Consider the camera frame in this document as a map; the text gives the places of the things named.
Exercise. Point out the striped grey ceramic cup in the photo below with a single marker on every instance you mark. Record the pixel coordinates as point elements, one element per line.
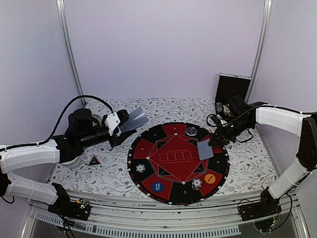
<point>96,117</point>

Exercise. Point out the right aluminium frame post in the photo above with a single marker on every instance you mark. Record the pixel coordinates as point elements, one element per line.
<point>262,38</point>

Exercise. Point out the left poker chip row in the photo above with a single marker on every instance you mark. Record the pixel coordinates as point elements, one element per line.
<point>218,107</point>

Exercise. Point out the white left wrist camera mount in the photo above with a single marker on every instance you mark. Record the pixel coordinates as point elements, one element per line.
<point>112,121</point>

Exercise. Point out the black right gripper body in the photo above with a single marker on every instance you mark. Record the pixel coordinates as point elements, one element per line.
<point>230,134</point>

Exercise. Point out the black white dealer button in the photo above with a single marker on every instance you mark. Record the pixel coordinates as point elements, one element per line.
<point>191,131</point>

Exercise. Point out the blue small blind button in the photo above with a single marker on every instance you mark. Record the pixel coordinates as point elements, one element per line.
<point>157,187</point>

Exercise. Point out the boxed card deck in case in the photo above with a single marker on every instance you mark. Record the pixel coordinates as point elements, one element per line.
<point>226,110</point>

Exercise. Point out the front aluminium rail frame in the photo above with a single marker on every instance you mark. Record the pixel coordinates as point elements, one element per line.
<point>142,217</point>

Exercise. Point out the white bowl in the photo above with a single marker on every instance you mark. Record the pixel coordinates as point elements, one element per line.
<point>72,163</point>

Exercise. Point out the orange big blind button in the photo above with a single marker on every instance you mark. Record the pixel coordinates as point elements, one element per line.
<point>210,178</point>

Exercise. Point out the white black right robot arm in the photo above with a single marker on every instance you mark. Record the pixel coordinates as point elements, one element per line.
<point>238,116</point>

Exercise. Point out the left aluminium frame post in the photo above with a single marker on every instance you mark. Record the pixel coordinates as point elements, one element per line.
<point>68,47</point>

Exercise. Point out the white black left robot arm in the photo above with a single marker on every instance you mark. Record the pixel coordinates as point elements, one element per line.
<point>83,131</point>

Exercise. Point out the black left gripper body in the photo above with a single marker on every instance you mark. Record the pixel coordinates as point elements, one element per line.
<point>116,141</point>

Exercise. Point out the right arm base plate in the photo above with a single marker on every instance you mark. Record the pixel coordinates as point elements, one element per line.
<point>265,207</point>

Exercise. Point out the round red black poker mat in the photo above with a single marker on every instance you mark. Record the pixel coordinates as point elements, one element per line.
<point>171,157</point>

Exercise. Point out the aluminium frame post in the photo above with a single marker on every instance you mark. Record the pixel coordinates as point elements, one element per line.
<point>262,38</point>
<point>68,47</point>

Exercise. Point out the blue playing card deck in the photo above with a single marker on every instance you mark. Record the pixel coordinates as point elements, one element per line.
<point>137,118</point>

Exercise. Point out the black triangular card holder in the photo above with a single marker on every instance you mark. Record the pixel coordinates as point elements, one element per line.
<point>94,161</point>

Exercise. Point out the white blue poker chip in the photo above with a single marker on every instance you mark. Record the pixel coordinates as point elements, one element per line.
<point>140,168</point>

